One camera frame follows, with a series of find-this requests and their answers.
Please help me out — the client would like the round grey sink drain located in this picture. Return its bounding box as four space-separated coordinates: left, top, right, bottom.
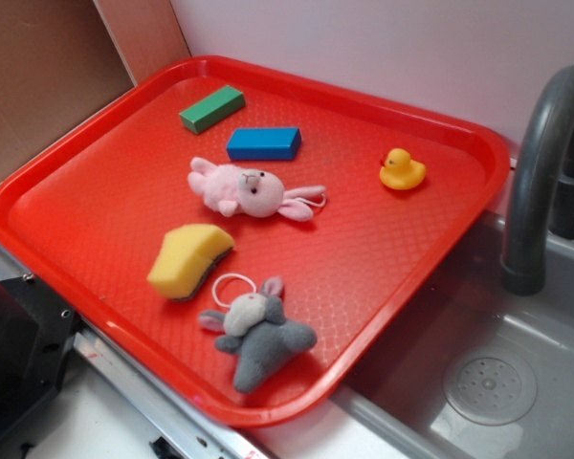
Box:
443 346 538 426

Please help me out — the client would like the pink plush bunny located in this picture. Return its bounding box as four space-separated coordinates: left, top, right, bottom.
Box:
188 157 326 222

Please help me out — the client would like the brown cardboard panel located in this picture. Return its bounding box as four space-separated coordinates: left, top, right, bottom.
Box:
0 1 190 182

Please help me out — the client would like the red plastic tray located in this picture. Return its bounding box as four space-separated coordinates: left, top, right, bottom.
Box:
0 56 509 427

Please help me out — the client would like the grey plush donkey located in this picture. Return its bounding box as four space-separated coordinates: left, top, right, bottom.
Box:
198 276 317 394

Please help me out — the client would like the yellow rubber duck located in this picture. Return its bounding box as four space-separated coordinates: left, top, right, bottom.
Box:
379 148 427 190

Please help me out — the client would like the blue wooden block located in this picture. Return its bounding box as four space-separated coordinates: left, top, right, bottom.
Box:
226 127 302 161

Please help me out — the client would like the black metal bracket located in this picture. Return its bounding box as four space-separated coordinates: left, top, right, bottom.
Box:
0 276 77 440

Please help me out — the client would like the yellow sponge with grey pad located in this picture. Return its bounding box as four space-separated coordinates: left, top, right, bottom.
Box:
146 224 235 300

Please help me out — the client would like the green wooden block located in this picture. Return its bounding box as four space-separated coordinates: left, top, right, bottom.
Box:
179 85 246 134

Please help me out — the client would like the grey toy sink basin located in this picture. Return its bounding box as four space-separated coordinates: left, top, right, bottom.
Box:
334 214 574 458

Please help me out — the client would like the grey toy faucet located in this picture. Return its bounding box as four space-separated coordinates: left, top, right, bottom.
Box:
500 65 574 295

